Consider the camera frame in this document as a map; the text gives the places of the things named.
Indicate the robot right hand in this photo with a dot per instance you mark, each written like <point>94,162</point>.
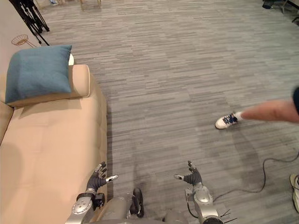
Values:
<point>193,177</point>

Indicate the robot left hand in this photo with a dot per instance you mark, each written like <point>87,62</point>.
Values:
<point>94,180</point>

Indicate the blue woven cushion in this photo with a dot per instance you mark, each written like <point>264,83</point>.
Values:
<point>38,72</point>

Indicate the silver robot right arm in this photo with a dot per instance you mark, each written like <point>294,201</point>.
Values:
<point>204,200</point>

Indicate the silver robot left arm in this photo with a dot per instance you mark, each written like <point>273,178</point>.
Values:
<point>81,205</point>

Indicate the silver robot leg, dark foot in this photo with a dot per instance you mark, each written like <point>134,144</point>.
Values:
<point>123,207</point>

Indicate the beige sofa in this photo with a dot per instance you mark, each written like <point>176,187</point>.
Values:
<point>53,144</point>

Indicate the white shoe, blue laces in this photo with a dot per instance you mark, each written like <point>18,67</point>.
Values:
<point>226,121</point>

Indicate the person's leg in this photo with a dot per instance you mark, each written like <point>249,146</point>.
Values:
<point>268,113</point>

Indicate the white shoe, grey sole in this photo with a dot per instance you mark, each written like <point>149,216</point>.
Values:
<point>294,191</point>

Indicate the white round side table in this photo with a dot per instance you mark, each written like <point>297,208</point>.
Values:
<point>71,60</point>

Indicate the black tripod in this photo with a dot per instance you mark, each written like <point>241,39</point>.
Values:
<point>31,16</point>

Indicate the wooden chair legs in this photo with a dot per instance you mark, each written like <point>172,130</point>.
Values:
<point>90,3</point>

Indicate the dark furniture with metal leg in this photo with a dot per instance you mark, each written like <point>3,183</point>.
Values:
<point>278,4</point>

